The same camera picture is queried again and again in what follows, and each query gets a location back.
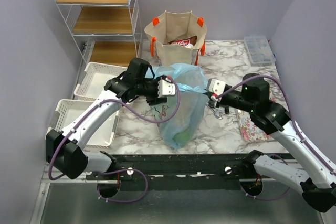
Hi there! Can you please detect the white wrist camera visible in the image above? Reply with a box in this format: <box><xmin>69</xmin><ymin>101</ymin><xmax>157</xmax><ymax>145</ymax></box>
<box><xmin>206</xmin><ymin>78</ymin><xmax>226</xmax><ymax>95</ymax></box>
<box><xmin>157</xmin><ymin>76</ymin><xmax>176</xmax><ymax>98</ymax></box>

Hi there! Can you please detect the white perforated basket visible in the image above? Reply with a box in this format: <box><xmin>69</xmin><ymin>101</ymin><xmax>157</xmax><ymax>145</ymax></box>
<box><xmin>74</xmin><ymin>62</ymin><xmax>127</xmax><ymax>101</ymax></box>
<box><xmin>45</xmin><ymin>99</ymin><xmax>120</xmax><ymax>148</ymax></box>

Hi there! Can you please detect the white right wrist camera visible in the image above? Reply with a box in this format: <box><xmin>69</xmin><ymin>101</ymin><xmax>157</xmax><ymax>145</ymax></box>
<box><xmin>206</xmin><ymin>78</ymin><xmax>226</xmax><ymax>95</ymax></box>

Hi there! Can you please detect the clear plastic organizer box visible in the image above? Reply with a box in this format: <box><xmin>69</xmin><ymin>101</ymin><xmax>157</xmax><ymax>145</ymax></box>
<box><xmin>243</xmin><ymin>35</ymin><xmax>275</xmax><ymax>67</ymax></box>

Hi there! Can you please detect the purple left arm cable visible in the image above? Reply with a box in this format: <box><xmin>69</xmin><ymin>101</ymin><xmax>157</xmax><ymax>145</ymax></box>
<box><xmin>48</xmin><ymin>76</ymin><xmax>182</xmax><ymax>204</ymax></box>

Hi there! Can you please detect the beige canvas tote bag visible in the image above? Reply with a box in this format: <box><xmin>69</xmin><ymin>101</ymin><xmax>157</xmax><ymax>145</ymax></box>
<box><xmin>144</xmin><ymin>11</ymin><xmax>207</xmax><ymax>66</ymax></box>

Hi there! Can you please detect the blue plastic grocery bag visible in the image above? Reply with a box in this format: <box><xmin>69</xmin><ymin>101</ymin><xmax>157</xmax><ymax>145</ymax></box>
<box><xmin>153</xmin><ymin>63</ymin><xmax>209</xmax><ymax>149</ymax></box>

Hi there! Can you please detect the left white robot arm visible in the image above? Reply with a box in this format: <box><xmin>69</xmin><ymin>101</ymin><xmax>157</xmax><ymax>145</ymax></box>
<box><xmin>46</xmin><ymin>58</ymin><xmax>179</xmax><ymax>180</ymax></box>

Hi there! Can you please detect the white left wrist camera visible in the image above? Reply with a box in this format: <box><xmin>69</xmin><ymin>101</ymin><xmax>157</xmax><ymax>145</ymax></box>
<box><xmin>157</xmin><ymin>76</ymin><xmax>176</xmax><ymax>98</ymax></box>

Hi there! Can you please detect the aluminium rail frame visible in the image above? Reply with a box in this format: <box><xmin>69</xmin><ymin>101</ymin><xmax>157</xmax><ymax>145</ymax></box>
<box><xmin>31</xmin><ymin>179</ymin><xmax>335</xmax><ymax>223</ymax></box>

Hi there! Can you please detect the red white snack packet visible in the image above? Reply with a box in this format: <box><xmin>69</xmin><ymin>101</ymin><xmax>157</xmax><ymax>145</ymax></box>
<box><xmin>168</xmin><ymin>36</ymin><xmax>197</xmax><ymax>49</ymax></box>

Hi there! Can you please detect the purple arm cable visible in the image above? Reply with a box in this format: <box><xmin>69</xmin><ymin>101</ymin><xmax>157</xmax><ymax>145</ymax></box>
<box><xmin>48</xmin><ymin>76</ymin><xmax>182</xmax><ymax>204</ymax></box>
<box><xmin>214</xmin><ymin>74</ymin><xmax>336</xmax><ymax>200</ymax></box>

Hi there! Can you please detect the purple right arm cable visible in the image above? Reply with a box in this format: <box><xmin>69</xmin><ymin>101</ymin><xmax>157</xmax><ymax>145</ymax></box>
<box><xmin>214</xmin><ymin>74</ymin><xmax>336</xmax><ymax>200</ymax></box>

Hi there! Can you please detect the floral pattern tray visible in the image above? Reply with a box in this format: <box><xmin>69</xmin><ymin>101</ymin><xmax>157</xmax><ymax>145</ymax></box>
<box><xmin>235</xmin><ymin>109</ymin><xmax>275</xmax><ymax>143</ymax></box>

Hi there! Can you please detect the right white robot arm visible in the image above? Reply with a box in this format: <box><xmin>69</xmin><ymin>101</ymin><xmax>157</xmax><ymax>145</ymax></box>
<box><xmin>206</xmin><ymin>73</ymin><xmax>335</xmax><ymax>212</ymax></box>

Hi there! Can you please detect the green lettuce leaf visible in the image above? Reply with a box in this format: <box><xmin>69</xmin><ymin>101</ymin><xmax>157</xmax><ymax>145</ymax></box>
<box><xmin>173</xmin><ymin>129</ymin><xmax>192</xmax><ymax>144</ymax></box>

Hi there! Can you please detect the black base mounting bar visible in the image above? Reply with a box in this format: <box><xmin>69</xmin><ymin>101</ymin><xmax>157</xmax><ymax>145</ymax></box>
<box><xmin>86</xmin><ymin>154</ymin><xmax>258</xmax><ymax>191</ymax></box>

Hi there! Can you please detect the silver open-end wrench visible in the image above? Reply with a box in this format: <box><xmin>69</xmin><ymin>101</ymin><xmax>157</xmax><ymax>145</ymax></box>
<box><xmin>206</xmin><ymin>104</ymin><xmax>225</xmax><ymax>120</ymax></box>

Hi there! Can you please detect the white perforated basket front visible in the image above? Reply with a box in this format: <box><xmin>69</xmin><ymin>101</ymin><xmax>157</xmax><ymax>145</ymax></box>
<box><xmin>45</xmin><ymin>99</ymin><xmax>120</xmax><ymax>148</ymax></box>

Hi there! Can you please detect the white perforated basket rear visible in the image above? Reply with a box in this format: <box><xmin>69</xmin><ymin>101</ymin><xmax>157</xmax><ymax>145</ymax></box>
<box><xmin>74</xmin><ymin>62</ymin><xmax>127</xmax><ymax>101</ymax></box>

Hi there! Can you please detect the white wire shelf rack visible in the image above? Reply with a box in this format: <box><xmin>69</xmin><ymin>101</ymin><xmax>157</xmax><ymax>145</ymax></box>
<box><xmin>54</xmin><ymin>0</ymin><xmax>142</xmax><ymax>67</ymax></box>

